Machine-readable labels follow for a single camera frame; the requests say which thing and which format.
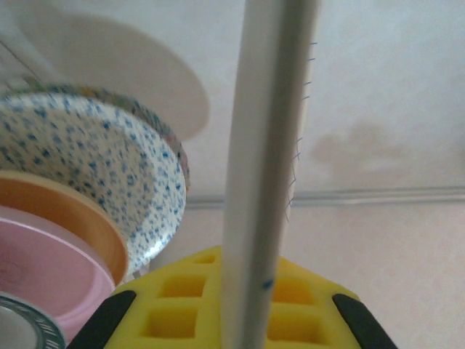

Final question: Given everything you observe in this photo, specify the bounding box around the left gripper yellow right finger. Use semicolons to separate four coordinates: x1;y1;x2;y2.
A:
267;254;399;349

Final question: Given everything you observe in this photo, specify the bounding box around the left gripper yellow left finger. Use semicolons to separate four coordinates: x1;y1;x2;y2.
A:
67;245;228;349

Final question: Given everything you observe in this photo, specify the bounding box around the pink plate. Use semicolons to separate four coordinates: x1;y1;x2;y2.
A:
0;206;117;334

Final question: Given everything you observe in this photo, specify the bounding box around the green rim printed plate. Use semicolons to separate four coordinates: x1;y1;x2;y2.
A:
0;294;68;349

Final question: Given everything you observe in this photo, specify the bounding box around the orange plate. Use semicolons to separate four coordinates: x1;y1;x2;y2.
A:
0;170;130;284

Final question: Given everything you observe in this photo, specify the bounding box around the white plate blue hatched rim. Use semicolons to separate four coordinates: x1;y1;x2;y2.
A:
221;0;323;349

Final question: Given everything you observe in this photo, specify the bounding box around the blue speckled white plate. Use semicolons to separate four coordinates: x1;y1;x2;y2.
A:
0;92;188;270

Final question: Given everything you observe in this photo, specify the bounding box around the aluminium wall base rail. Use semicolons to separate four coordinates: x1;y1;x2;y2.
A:
185;185;465;211

